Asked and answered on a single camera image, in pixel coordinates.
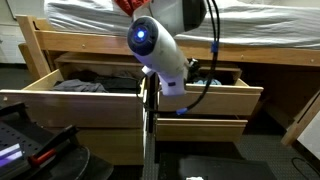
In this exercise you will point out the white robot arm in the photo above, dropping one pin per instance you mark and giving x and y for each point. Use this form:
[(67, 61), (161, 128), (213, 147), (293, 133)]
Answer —
[(151, 39)]

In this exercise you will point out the silver aluminium rail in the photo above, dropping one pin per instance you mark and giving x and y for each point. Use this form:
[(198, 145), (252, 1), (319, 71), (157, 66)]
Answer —
[(11, 155)]

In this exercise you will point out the orange handled clamp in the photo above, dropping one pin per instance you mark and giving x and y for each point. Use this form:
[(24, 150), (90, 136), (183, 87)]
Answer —
[(51, 147)]

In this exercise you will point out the dark grey folded clothes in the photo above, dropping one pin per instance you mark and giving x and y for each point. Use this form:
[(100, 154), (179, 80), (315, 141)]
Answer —
[(89, 81)]

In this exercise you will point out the blue cloth in drawer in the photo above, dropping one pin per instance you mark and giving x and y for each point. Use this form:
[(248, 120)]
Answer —
[(205, 81)]

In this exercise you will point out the black box on floor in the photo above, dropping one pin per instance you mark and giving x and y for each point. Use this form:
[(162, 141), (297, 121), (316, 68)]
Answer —
[(191, 167)]

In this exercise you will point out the grey striped mattress sheet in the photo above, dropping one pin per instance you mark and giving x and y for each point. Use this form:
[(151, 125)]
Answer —
[(241, 23)]

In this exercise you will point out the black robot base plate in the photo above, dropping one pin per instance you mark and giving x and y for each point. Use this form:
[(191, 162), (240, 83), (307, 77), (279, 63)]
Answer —
[(73, 161)]

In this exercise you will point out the wooden bed frame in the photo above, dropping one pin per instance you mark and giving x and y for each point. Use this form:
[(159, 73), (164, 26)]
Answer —
[(47, 45)]

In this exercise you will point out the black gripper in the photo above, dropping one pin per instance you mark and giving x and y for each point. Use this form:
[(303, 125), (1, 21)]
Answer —
[(193, 70)]

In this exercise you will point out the wooden drawer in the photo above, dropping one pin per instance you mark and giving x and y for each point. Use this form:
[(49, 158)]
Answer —
[(117, 146), (232, 97), (199, 128), (55, 109)]

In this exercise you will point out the red cloth on bed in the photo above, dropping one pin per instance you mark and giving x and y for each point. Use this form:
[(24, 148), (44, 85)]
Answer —
[(129, 6)]

